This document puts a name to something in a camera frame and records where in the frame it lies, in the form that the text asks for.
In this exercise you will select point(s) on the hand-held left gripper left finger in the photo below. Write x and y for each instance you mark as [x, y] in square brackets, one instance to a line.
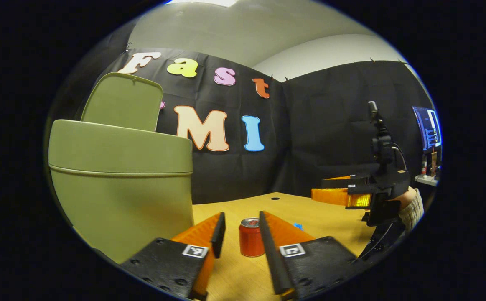
[219, 234]

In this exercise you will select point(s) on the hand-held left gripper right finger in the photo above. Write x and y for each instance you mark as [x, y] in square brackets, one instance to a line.
[270, 259]

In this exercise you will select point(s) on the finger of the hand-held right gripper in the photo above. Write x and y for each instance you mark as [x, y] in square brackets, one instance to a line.
[343, 182]
[330, 195]

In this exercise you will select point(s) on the red pop can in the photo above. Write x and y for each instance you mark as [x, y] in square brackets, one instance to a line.
[251, 240]

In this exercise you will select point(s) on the blue paper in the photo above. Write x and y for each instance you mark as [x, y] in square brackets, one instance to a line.
[298, 227]

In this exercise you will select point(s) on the green desktop garbage bin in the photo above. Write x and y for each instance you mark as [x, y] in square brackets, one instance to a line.
[117, 200]

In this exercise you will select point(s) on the wooden desktop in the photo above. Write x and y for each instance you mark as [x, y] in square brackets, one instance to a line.
[309, 209]

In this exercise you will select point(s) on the cluttered side desk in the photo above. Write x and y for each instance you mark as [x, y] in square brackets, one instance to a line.
[426, 179]

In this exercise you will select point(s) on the black backdrop cloth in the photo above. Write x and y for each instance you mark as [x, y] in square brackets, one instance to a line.
[330, 125]

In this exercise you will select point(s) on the computer monitor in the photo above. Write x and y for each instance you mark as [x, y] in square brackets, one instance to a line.
[428, 127]

